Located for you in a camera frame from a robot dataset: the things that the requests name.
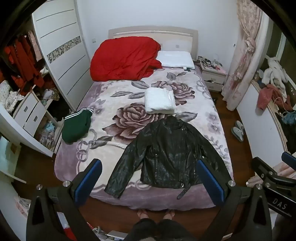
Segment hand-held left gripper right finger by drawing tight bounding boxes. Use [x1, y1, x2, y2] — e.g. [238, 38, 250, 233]
[196, 159, 273, 241]

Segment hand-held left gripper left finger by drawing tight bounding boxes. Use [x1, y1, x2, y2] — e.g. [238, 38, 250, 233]
[26, 159, 103, 241]

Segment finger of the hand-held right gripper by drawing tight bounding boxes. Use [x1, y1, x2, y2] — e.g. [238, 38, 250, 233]
[281, 151, 296, 164]
[251, 157, 279, 186]

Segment black leather jacket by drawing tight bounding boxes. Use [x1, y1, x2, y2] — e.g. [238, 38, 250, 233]
[104, 115, 233, 200]

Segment hanging red clothes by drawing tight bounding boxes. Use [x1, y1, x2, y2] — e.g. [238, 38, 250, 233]
[3, 35, 45, 94]

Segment grey slipper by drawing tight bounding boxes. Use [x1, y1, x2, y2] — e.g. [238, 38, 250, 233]
[231, 127, 244, 142]
[235, 120, 245, 135]

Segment green pants with white stripes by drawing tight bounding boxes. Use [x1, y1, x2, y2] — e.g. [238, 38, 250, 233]
[62, 108, 94, 143]

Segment pink garment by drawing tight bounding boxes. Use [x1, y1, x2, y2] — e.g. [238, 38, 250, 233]
[257, 84, 292, 111]

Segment person's legs in dark pants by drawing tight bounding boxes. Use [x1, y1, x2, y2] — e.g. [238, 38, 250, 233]
[125, 209, 196, 241]

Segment floral purple bed blanket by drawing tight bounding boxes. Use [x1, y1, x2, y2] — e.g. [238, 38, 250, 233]
[54, 65, 234, 211]

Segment white plush toy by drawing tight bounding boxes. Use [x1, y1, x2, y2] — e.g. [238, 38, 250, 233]
[262, 57, 289, 91]

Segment white drawer unit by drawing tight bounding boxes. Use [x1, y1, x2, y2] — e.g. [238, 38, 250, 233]
[13, 89, 62, 158]

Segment folded white fluffy blanket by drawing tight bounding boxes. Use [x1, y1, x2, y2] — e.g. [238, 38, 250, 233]
[144, 88, 176, 114]

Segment white nightstand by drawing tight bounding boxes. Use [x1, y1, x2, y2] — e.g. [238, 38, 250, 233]
[200, 62, 227, 92]

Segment pink floral curtain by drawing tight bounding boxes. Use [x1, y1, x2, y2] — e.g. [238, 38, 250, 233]
[221, 0, 264, 112]

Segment white pillow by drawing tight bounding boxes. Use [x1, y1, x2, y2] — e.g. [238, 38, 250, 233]
[157, 50, 195, 69]

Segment red quilt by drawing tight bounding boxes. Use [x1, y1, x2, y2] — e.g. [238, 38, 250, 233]
[90, 36, 163, 81]

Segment white wardrobe sliding door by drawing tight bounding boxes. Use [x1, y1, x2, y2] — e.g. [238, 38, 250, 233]
[32, 0, 93, 112]

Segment white bed headboard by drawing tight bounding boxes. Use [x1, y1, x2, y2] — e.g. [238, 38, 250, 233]
[108, 26, 199, 61]

